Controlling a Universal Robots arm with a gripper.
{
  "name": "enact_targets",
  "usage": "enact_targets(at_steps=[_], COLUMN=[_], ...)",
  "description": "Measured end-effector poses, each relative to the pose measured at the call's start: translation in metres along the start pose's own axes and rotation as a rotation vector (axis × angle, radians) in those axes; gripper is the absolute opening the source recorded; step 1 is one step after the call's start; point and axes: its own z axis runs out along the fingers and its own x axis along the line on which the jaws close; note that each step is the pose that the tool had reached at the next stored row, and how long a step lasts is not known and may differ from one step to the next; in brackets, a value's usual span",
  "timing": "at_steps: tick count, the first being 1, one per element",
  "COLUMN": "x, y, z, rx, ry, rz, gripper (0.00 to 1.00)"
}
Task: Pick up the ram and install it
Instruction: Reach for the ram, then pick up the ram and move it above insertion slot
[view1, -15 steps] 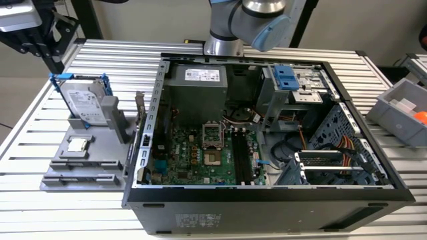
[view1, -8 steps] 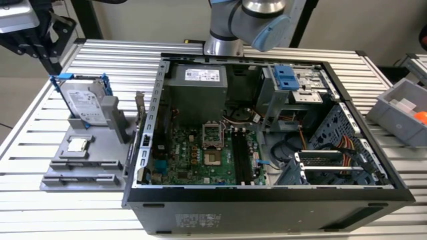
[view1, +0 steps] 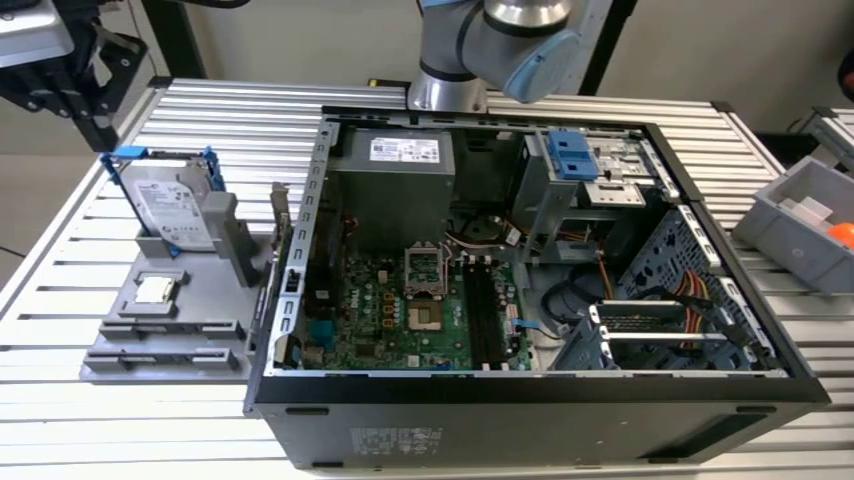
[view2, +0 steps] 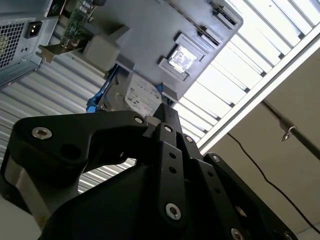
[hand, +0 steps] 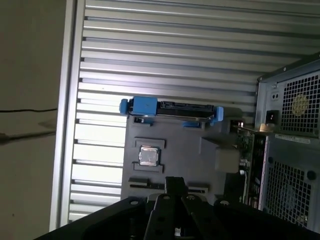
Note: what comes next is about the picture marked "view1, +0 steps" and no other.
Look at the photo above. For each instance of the grey perforated disk bay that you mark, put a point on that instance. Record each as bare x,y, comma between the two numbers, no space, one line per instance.
657,260

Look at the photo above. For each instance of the white block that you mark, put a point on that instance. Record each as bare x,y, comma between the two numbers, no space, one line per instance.
809,210

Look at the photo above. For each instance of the orange ball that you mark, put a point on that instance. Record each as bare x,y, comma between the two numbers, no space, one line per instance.
842,235

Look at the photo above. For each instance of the black RAM slot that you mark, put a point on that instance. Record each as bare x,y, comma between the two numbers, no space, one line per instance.
496,315
470,315
487,315
479,315

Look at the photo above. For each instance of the yellow black plug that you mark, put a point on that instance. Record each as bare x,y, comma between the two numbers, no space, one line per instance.
374,82

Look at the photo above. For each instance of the metal optical drive bay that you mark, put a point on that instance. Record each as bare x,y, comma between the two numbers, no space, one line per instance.
543,215

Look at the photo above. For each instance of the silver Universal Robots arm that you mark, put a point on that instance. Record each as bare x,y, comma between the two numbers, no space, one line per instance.
454,50

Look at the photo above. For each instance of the black open PC case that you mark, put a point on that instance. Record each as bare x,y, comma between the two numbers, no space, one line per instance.
467,430

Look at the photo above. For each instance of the teal board connector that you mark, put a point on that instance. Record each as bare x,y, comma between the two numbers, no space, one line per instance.
320,335

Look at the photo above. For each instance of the green Dell motherboard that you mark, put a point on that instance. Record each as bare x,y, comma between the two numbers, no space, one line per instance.
363,325

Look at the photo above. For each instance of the blue plastic drive latch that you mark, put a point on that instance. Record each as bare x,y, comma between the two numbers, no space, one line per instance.
570,155

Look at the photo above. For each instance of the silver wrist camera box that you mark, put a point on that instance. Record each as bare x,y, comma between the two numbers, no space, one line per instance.
33,40

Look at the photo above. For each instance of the aluminium slat side table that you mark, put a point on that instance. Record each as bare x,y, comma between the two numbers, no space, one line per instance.
834,127

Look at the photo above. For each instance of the grey Dell power supply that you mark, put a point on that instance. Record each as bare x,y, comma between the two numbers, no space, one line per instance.
394,205

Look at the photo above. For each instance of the grey parts rack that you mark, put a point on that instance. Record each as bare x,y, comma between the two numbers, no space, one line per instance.
194,305

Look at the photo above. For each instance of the silver CPU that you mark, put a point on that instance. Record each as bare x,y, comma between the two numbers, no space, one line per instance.
155,289

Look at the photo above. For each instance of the hard disk in blue carrier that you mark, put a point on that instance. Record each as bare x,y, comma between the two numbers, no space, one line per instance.
167,200

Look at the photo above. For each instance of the grey plastic bin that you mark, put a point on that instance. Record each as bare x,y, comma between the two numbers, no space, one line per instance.
787,245

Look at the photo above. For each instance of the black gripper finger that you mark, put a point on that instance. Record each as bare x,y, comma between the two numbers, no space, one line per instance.
123,60
40,102

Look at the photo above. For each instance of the graphics card with metal bracket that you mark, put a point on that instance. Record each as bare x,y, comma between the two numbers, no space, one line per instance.
283,235

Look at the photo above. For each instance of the CPU socket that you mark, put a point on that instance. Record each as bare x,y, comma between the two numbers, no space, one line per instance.
426,316

